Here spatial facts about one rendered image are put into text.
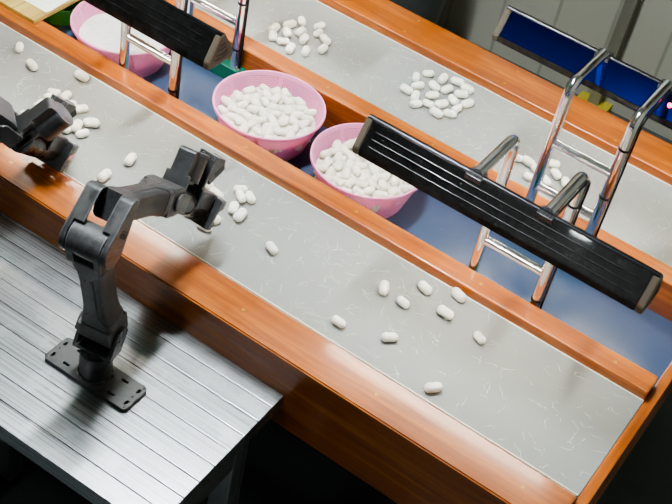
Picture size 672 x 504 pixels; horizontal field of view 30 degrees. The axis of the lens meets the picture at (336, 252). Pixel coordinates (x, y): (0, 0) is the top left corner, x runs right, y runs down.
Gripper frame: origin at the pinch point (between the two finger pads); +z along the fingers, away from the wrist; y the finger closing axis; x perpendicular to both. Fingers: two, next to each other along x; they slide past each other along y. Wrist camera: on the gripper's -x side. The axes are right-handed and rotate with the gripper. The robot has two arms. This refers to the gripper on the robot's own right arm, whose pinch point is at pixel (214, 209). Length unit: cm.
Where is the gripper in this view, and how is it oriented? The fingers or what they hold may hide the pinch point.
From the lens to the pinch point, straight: 256.2
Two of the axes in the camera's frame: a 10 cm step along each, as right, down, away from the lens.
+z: 3.2, 0.9, 9.4
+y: -8.1, -4.9, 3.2
